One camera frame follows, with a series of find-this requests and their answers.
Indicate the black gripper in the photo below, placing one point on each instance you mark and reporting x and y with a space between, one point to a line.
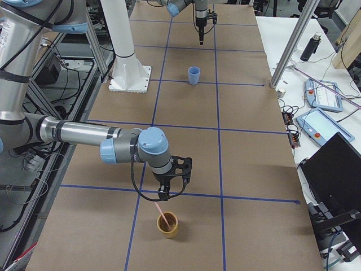
162 179
200 22

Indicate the pink chopstick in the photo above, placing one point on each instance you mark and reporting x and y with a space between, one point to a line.
162 214

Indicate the blue plastic cup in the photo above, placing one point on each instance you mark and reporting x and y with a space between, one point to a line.
193 75

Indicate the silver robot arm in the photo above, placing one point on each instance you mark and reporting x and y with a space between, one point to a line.
201 13
21 35

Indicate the brown wooden cup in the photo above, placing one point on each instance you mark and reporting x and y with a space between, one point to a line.
162 227

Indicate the small metal cylinder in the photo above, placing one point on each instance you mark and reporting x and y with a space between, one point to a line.
281 93

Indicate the black water bottle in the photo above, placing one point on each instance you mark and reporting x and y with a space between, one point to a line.
311 47

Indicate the far blue teach pendant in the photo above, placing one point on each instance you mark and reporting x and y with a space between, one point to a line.
319 96

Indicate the blue teach pendant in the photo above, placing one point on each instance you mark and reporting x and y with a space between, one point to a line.
320 127
319 96

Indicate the near blue teach pendant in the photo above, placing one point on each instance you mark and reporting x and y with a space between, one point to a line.
320 127

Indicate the black laptop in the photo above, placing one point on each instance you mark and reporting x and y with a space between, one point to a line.
333 174

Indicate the white camera pillar base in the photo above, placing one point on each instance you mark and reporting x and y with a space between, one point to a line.
128 74

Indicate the aluminium frame post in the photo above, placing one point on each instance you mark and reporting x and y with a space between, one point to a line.
297 33

